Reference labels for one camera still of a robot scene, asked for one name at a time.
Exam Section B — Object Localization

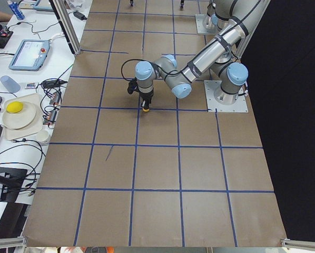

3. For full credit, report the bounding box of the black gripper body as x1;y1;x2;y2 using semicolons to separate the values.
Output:
139;90;154;103

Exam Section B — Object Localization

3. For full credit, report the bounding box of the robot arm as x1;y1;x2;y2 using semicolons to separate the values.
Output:
127;1;265;111

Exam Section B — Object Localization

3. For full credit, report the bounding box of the white paper cup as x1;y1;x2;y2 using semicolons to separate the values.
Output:
36;130;51;144

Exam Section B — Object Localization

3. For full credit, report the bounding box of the black power adapter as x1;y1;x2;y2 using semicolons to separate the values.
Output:
73;11;87;21

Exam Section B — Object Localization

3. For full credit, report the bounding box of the blue teach pendant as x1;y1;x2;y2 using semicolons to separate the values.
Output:
9;40;50;71
33;0;53;12

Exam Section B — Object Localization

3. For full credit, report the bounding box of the beige plate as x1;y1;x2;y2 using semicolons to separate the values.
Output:
2;102;36;129

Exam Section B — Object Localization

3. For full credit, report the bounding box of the yellow lemon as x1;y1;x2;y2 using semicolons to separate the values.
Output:
6;101;24;113

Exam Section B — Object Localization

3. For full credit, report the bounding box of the translucent blue cup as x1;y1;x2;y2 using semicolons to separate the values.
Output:
0;75;21;93

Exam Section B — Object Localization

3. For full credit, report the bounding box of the blue water bottle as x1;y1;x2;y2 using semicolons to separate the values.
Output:
7;1;25;20

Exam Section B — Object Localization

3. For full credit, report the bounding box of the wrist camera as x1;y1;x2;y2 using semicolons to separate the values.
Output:
127;78;139;95

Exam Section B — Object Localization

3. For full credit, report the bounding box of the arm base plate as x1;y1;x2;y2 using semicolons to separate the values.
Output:
204;80;248;113
195;14;218;35

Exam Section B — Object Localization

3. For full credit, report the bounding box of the aluminium frame post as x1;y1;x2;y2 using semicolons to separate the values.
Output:
49;0;81;55

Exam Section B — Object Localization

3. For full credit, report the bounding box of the black camera stand base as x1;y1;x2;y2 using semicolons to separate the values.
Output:
0;167;27;202

